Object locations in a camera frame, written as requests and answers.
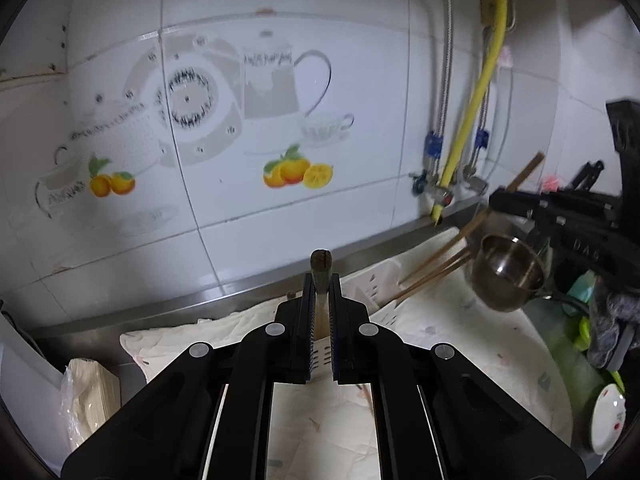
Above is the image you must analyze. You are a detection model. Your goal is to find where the wooden chopstick crossing diagonal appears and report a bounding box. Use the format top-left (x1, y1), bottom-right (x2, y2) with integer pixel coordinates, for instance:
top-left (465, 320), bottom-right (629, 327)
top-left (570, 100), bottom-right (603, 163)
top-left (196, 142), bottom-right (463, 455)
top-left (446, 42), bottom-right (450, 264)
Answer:
top-left (392, 252), bottom-right (473, 304)

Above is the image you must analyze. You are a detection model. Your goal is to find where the wooden chopstick vertical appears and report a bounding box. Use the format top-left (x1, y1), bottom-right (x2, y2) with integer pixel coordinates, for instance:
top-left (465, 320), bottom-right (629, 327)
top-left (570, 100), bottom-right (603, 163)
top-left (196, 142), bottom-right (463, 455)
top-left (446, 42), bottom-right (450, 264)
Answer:
top-left (356, 384), bottom-right (374, 414)

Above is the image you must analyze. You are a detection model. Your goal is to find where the grey gloved hand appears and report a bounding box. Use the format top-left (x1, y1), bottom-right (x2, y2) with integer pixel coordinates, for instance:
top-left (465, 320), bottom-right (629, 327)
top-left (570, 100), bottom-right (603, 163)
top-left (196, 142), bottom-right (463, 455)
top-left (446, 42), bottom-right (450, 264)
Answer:
top-left (588, 276), bottom-right (639, 370)

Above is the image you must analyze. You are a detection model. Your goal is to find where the pink bottle brush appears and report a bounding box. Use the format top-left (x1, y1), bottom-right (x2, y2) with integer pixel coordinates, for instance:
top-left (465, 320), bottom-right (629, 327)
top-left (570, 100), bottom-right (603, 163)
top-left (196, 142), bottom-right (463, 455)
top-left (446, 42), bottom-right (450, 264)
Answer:
top-left (540, 176), bottom-right (561, 192)

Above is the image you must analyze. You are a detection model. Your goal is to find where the teal cup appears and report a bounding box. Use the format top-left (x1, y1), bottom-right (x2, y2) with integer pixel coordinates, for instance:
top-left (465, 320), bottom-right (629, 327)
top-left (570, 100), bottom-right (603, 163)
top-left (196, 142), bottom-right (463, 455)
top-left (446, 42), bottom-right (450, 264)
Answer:
top-left (567, 271), bottom-right (597, 304)

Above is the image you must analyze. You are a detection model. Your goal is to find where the chrome water valve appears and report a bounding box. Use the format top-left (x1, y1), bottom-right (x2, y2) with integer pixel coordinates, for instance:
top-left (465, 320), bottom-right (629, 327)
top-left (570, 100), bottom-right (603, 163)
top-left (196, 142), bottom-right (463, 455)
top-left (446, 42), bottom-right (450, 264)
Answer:
top-left (462, 164), bottom-right (488, 195)

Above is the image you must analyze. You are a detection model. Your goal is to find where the green plastic dish rack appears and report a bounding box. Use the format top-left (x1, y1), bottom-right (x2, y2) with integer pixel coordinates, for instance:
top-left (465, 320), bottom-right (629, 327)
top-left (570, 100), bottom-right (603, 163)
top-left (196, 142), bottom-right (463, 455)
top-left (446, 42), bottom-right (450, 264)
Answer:
top-left (574, 316), bottom-right (626, 394)

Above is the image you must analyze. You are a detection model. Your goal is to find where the white quilted patterned mat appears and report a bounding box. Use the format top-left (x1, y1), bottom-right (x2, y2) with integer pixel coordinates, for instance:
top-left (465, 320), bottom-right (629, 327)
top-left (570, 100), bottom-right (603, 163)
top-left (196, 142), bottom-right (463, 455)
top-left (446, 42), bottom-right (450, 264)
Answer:
top-left (119, 229), bottom-right (573, 479)

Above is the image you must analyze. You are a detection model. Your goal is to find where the bagged stack of napkins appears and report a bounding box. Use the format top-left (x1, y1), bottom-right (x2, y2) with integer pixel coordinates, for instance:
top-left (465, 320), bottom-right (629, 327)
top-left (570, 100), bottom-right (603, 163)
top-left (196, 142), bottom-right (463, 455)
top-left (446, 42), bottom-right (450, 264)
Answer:
top-left (60, 359), bottom-right (122, 451)

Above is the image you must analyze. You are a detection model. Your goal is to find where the beige plastic utensil holder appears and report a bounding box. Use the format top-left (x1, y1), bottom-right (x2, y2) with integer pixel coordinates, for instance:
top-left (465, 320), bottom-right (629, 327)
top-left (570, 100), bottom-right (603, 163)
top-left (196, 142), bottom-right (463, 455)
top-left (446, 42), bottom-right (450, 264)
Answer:
top-left (331, 249), bottom-right (426, 330)

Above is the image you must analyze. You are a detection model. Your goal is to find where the white plate red mark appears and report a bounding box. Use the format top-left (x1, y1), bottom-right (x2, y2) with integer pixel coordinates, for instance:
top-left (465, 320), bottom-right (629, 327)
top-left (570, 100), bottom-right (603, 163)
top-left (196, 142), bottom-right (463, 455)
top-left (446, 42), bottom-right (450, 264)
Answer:
top-left (589, 384), bottom-right (626, 456)

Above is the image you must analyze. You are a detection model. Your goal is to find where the white cutting board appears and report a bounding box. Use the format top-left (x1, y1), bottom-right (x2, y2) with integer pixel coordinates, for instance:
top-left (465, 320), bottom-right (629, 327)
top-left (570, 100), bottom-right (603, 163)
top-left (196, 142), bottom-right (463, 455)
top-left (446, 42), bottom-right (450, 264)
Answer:
top-left (1, 316), bottom-right (70, 469)

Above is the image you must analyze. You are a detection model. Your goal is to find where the steel saucepan black handle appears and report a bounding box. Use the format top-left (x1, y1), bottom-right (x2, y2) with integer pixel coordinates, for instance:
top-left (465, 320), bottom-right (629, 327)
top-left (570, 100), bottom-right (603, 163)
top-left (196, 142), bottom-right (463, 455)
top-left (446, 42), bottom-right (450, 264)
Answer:
top-left (471, 234), bottom-right (589, 315)

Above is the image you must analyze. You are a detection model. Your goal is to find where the right steel braided hose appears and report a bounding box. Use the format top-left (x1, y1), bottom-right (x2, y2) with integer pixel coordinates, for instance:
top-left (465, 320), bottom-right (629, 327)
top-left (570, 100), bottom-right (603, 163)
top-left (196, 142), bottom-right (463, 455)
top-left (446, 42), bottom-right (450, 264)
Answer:
top-left (466, 24), bottom-right (494, 172)

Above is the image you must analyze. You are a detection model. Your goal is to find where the steel braided hose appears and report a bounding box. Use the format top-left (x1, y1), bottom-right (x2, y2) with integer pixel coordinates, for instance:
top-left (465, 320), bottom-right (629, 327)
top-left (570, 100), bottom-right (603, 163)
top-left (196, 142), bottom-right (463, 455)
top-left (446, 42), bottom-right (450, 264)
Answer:
top-left (426, 0), bottom-right (454, 172)
top-left (466, 24), bottom-right (494, 172)

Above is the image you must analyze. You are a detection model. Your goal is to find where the white thin hose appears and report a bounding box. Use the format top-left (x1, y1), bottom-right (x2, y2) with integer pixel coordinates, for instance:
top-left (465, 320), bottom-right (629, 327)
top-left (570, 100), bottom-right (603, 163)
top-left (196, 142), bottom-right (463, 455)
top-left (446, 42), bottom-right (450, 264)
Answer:
top-left (487, 64), bottom-right (516, 181)

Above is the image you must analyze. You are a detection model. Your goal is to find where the red handle water valve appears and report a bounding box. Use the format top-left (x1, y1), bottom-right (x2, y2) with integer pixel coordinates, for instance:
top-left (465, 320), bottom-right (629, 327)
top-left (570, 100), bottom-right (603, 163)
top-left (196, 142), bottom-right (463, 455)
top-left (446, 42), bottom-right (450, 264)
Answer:
top-left (410, 170), bottom-right (454, 208)

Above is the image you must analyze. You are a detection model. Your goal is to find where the left steel braided hose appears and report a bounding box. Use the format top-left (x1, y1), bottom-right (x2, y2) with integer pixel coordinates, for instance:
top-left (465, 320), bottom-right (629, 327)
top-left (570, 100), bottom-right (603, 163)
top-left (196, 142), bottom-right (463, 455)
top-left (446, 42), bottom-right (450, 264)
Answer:
top-left (426, 0), bottom-right (454, 172)

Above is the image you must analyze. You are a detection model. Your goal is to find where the yellow corrugated gas hose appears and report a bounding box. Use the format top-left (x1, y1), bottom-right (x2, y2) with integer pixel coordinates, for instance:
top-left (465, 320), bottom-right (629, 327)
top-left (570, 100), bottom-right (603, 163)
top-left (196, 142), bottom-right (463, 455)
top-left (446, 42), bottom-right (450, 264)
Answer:
top-left (429, 0), bottom-right (509, 224)

